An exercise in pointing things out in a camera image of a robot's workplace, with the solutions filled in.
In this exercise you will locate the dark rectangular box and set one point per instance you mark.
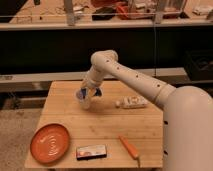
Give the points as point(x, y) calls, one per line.
point(91, 152)

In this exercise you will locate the wooden table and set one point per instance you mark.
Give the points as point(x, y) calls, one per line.
point(103, 123)

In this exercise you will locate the orange carrot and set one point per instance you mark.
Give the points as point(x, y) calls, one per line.
point(131, 149)

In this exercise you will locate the background shelf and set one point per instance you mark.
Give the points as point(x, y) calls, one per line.
point(91, 14)

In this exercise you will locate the black box on right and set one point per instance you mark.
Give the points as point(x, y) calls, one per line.
point(199, 64)

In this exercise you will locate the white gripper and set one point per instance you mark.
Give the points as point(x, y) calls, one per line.
point(92, 79)

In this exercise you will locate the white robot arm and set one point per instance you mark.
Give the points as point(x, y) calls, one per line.
point(187, 112)

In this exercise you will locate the white ceramic cup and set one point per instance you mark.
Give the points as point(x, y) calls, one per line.
point(84, 103)

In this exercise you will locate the orange plate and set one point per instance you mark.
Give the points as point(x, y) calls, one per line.
point(50, 143)

